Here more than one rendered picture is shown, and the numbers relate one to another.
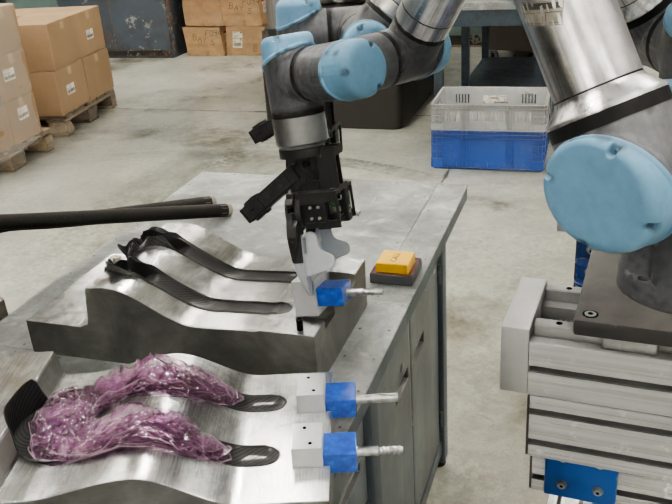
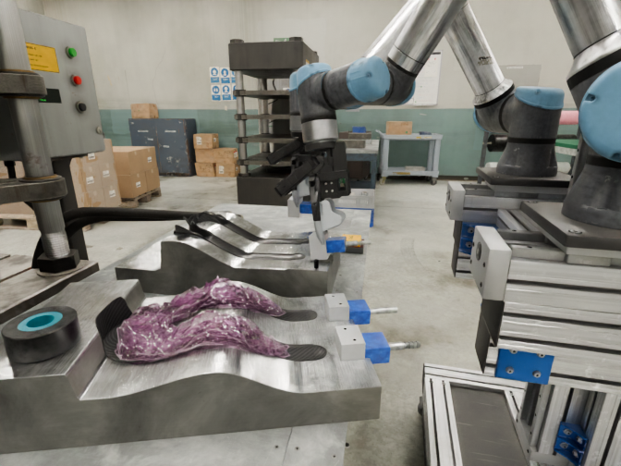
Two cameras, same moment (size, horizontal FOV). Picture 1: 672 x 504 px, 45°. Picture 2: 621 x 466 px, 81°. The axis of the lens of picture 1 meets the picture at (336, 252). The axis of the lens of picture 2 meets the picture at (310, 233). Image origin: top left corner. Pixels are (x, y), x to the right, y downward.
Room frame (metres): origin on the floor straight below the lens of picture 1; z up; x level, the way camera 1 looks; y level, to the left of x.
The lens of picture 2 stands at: (0.33, 0.18, 1.20)
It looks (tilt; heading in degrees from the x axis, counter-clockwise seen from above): 18 degrees down; 351
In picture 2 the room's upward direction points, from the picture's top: straight up
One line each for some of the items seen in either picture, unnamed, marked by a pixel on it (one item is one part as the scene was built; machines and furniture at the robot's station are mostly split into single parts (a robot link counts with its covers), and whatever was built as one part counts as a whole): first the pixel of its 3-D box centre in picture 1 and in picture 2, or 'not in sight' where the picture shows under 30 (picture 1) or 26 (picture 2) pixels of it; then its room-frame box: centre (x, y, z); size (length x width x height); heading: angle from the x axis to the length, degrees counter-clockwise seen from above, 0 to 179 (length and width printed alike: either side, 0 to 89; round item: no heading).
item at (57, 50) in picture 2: not in sight; (72, 252); (1.65, 0.82, 0.74); 0.31 x 0.22 x 1.47; 160
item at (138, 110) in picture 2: not in sight; (144, 111); (8.40, 2.23, 1.26); 0.42 x 0.33 x 0.29; 70
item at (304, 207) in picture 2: not in sight; (310, 207); (1.38, 0.01, 0.93); 0.13 x 0.05 x 0.05; 70
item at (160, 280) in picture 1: (201, 269); (239, 234); (1.20, 0.22, 0.92); 0.35 x 0.16 x 0.09; 70
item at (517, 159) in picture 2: not in sight; (528, 155); (1.27, -0.59, 1.09); 0.15 x 0.15 x 0.10
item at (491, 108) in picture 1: (491, 109); (347, 198); (4.33, -0.89, 0.28); 0.61 x 0.41 x 0.15; 70
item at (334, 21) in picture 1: (361, 30); not in sight; (1.37, -0.07, 1.25); 0.11 x 0.11 x 0.08; 1
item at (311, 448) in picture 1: (348, 451); (379, 347); (0.79, 0.00, 0.86); 0.13 x 0.05 x 0.05; 88
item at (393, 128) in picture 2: not in sight; (398, 129); (6.68, -2.40, 0.94); 0.41 x 0.33 x 0.29; 78
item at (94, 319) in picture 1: (199, 292); (237, 251); (1.22, 0.23, 0.87); 0.50 x 0.26 x 0.14; 70
